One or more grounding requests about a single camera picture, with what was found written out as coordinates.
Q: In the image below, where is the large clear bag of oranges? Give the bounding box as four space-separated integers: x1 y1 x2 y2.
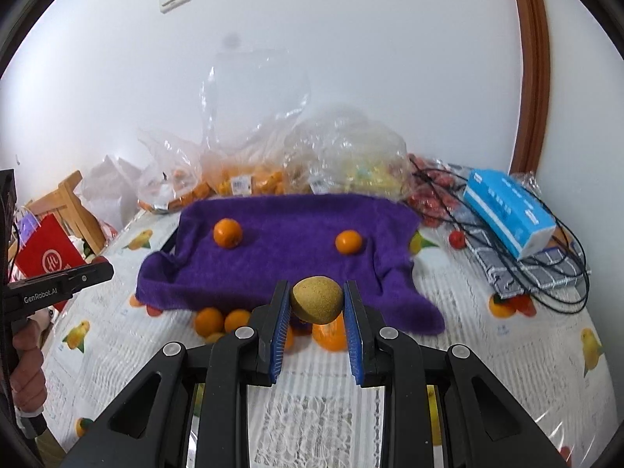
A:
200 49 313 198

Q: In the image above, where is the person's left hand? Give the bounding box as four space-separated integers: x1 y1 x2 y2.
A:
10 322 48 415

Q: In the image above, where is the blue tissue box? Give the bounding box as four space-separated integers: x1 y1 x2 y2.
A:
462 168 557 261

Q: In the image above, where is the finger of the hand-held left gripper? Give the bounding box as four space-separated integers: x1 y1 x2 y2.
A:
62 262 114 291

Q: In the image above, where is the black cable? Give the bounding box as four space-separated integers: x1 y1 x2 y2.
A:
414 168 587 314

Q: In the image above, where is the grey checked cloth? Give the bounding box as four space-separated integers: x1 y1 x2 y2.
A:
441 163 592 298

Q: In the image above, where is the clear bag of red tomatoes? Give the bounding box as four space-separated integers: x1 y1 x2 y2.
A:
402 153 469 227

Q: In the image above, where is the wooden chair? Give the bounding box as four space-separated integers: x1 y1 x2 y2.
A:
24 170 108 254

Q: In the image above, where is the brown kiwi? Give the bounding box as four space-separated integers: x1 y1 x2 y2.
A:
291 276 344 325

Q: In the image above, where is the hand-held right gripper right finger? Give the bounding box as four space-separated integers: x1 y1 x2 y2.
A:
342 280 569 468

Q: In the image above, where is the orange-yellow mango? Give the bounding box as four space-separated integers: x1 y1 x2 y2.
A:
312 319 349 353

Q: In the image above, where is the clear bag of mandarins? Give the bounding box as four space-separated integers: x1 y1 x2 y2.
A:
136 127 215 215

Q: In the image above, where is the red paper bag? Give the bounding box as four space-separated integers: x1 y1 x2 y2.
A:
14 213 91 313

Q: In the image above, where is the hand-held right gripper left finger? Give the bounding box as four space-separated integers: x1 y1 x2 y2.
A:
61 280 292 468

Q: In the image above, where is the white plastic bag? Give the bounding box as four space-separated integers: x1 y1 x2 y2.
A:
80 155 142 235

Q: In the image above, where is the clear bag of yellow fruit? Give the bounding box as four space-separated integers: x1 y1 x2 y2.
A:
284 107 408 200

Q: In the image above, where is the purple towel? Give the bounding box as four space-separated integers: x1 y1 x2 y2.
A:
135 194 446 336

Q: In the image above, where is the brown door frame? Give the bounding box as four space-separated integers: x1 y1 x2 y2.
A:
506 0 551 174

